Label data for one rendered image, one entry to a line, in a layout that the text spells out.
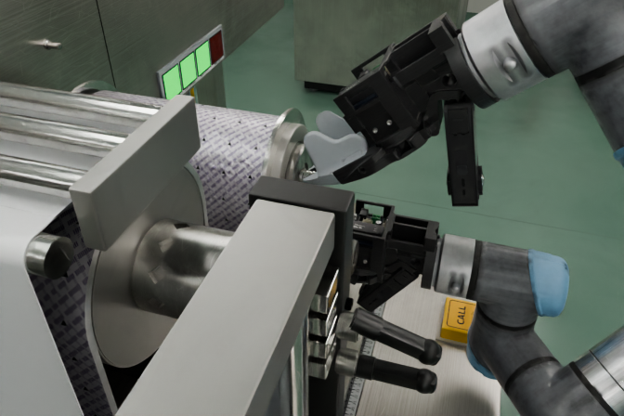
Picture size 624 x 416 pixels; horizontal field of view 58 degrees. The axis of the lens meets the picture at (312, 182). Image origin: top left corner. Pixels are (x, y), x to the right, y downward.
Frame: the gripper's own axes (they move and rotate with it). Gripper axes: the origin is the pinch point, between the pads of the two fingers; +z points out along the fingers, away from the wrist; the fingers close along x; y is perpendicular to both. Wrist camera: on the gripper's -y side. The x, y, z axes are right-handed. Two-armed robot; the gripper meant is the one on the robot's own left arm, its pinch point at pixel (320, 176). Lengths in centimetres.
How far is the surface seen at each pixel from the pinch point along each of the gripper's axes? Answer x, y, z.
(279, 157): 1.9, 4.8, 1.1
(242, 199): 4.6, 3.6, 6.2
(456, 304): -19.7, -37.3, 8.5
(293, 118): -4.4, 6.0, 0.7
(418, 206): -169, -97, 81
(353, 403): 1.0, -31.5, 19.2
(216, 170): 3.9, 7.5, 6.9
